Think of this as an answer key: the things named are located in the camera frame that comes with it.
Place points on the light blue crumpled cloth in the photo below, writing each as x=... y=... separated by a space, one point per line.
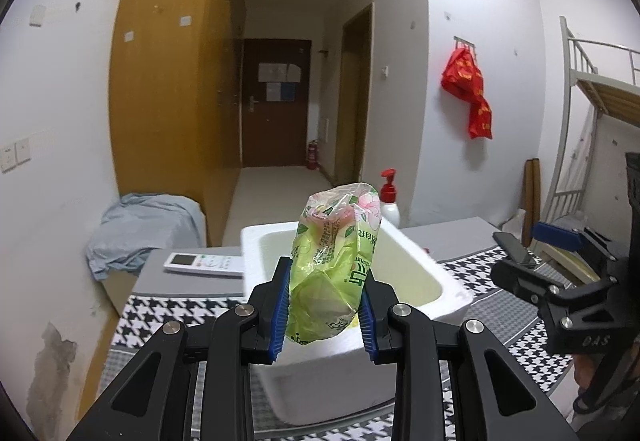
x=136 y=225

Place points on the white wall socket pair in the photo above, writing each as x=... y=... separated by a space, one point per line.
x=15 y=154

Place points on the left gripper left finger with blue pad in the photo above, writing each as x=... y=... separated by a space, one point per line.
x=153 y=396

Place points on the white pump lotion bottle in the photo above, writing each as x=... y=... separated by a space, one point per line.
x=388 y=198

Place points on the dark brown entrance door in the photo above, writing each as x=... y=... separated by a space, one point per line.
x=275 y=101

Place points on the red hanging bags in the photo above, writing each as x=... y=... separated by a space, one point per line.
x=463 y=79

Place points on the wall coat hook rack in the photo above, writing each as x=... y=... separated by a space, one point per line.
x=461 y=42

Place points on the wooden folding boards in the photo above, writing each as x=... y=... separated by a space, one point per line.
x=530 y=199

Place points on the person's right hand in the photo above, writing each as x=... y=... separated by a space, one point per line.
x=585 y=375

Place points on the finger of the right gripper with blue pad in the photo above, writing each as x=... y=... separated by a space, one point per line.
x=514 y=250
x=557 y=236

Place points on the green floral tissue packet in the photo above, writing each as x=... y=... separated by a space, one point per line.
x=332 y=255

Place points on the red fire extinguisher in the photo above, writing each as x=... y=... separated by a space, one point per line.
x=312 y=155

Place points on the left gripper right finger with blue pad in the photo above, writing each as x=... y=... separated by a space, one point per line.
x=492 y=395

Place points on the white remote control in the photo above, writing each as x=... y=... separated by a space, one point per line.
x=205 y=264

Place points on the wooden wardrobe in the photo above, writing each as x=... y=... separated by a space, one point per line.
x=173 y=100

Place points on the metal bunk bed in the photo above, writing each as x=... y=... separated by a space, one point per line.
x=599 y=125

